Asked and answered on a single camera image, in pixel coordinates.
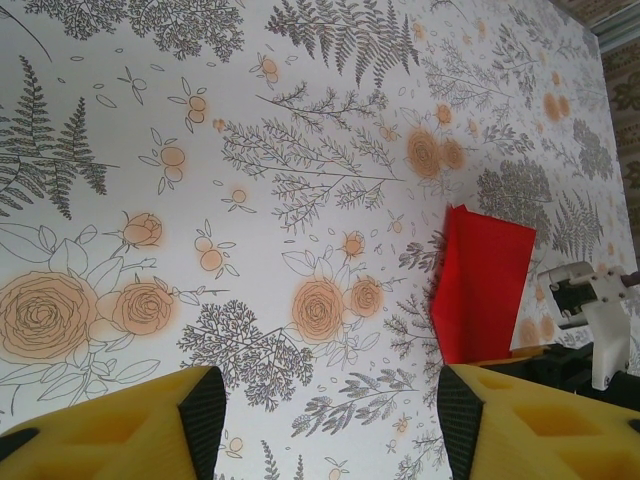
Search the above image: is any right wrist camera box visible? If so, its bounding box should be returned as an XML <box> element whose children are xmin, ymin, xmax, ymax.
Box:
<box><xmin>541</xmin><ymin>260</ymin><xmax>640</xmax><ymax>392</ymax></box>

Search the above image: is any aluminium frame post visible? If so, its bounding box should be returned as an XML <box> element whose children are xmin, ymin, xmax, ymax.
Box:
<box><xmin>589</xmin><ymin>9</ymin><xmax>640</xmax><ymax>51</ymax></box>

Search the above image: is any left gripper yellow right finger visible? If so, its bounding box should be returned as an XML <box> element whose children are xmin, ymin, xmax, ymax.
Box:
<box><xmin>438</xmin><ymin>363</ymin><xmax>640</xmax><ymax>480</ymax></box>

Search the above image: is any red paper sheet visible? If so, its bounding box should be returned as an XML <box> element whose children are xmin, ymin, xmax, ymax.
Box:
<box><xmin>430</xmin><ymin>202</ymin><xmax>539</xmax><ymax>366</ymax></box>

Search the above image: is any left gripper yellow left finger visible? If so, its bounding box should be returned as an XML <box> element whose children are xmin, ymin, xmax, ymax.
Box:
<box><xmin>0</xmin><ymin>366</ymin><xmax>227</xmax><ymax>480</ymax></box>

